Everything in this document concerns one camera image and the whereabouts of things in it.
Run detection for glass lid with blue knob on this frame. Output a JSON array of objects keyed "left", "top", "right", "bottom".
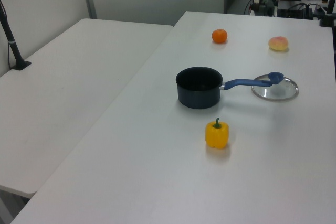
[{"left": 251, "top": 71, "right": 299, "bottom": 102}]

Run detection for yellow bell pepper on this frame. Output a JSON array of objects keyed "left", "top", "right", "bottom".
[{"left": 205, "top": 118, "right": 229, "bottom": 150}]

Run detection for orange mandarin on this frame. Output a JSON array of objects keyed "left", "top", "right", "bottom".
[{"left": 212, "top": 28, "right": 228, "bottom": 44}]

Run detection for pink yellow peach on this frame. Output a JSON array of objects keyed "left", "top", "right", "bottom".
[{"left": 268, "top": 36, "right": 290, "bottom": 52}]

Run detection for black pole with flat base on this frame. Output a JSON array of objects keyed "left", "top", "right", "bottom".
[{"left": 0, "top": 0, "right": 32, "bottom": 71}]

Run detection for dark blue saucepan, blue handle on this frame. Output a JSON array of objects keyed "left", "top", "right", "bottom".
[{"left": 175, "top": 66, "right": 274, "bottom": 110}]

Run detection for black cable bundle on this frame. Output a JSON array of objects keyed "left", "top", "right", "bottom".
[{"left": 277, "top": 3, "right": 317, "bottom": 19}]

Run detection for black clamped camera pole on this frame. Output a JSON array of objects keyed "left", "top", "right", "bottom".
[{"left": 318, "top": 0, "right": 336, "bottom": 28}]

